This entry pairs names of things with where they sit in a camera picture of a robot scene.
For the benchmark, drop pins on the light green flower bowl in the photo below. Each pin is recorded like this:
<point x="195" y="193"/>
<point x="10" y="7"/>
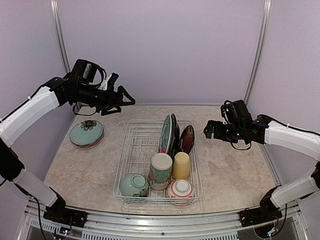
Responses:
<point x="134" y="185"/>

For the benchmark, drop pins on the left aluminium corner post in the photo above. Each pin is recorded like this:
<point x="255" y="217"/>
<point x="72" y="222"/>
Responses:
<point x="54" y="5"/>

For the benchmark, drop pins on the white red rimmed bowl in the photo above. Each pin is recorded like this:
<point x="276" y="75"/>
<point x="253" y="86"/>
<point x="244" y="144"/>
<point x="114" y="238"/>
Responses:
<point x="180" y="189"/>

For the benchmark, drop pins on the dark red oval dish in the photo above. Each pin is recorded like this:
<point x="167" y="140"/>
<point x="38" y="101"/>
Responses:
<point x="186" y="138"/>

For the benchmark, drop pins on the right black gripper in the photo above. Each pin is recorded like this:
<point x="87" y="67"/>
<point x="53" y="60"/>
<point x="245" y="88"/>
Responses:
<point x="217" y="134"/>

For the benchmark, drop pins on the black plate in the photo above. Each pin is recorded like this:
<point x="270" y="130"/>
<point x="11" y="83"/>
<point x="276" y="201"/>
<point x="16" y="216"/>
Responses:
<point x="176" y="135"/>

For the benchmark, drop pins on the pink polka dot plate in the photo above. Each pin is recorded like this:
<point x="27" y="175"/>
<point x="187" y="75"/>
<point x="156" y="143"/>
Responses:
<point x="91" y="145"/>

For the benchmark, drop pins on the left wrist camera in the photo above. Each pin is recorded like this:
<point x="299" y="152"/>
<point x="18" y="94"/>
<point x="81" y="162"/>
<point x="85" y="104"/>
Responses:
<point x="108" y="82"/>

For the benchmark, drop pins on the white wire dish rack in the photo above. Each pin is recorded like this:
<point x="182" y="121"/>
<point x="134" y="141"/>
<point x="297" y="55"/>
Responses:
<point x="140" y="144"/>

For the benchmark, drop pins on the light blue flower plate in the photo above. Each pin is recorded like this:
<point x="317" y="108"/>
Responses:
<point x="86" y="133"/>

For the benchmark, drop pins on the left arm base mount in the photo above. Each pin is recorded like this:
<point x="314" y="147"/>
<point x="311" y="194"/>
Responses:
<point x="67" y="216"/>

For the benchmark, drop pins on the aluminium front frame rail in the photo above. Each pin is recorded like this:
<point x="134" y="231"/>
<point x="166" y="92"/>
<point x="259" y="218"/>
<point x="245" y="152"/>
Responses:
<point x="103" y="225"/>

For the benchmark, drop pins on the yellow cup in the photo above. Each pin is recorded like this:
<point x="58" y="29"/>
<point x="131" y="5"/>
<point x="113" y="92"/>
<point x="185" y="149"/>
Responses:
<point x="181" y="166"/>

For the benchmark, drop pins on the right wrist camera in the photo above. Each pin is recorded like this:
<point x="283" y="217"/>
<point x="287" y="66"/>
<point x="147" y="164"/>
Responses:
<point x="236" y="112"/>

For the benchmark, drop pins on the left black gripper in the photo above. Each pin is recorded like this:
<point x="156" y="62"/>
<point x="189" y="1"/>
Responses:
<point x="110" y="101"/>

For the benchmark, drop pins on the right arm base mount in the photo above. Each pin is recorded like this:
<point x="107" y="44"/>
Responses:
<point x="264" y="213"/>

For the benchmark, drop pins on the teal floral mug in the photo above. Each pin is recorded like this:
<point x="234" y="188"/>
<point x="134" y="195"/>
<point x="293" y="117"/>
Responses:
<point x="159" y="175"/>

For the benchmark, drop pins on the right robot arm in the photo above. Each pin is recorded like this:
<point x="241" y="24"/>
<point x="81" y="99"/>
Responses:
<point x="294" y="151"/>

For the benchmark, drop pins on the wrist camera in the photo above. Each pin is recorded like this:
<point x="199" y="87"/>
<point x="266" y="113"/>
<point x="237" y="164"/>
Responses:
<point x="108" y="82"/>
<point x="236" y="112"/>

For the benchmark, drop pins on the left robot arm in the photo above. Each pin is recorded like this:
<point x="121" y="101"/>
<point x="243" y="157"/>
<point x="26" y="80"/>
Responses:
<point x="19" y="127"/>

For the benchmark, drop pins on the teal and red patterned plate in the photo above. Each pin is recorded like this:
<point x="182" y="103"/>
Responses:
<point x="167" y="136"/>

